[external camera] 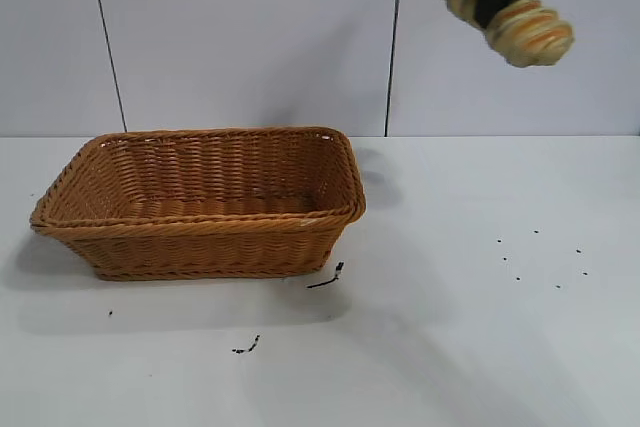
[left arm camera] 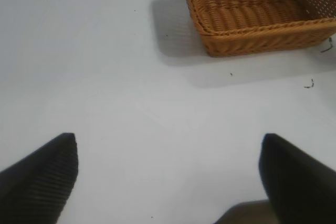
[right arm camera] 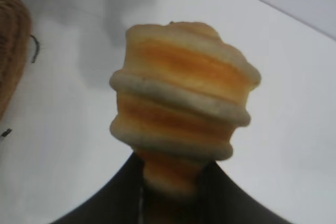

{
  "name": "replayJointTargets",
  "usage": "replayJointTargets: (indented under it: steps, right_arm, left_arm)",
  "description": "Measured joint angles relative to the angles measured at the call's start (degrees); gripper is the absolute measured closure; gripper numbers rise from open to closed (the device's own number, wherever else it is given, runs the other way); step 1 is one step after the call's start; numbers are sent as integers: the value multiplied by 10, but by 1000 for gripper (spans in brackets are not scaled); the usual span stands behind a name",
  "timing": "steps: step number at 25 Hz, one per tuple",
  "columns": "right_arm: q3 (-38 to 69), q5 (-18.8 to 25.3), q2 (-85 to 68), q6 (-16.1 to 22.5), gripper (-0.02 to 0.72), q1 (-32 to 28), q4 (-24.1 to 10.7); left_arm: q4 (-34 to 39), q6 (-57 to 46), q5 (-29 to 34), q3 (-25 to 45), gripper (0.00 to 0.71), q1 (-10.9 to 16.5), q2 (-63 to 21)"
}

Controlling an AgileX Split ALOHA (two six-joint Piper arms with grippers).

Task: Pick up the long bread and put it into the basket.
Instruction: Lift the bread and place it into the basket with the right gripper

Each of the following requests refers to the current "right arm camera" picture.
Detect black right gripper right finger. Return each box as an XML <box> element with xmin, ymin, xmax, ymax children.
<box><xmin>202</xmin><ymin>161</ymin><xmax>336</xmax><ymax>224</ymax></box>

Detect brown woven wicker basket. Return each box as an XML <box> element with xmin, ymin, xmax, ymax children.
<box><xmin>0</xmin><ymin>0</ymin><xmax>34</xmax><ymax>123</ymax></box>

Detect long striped twisted bread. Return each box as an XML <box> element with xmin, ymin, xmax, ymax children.
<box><xmin>109</xmin><ymin>20</ymin><xmax>263</xmax><ymax>201</ymax></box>

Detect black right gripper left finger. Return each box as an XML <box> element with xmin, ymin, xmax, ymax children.
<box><xmin>51</xmin><ymin>154</ymin><xmax>145</xmax><ymax>224</ymax></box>

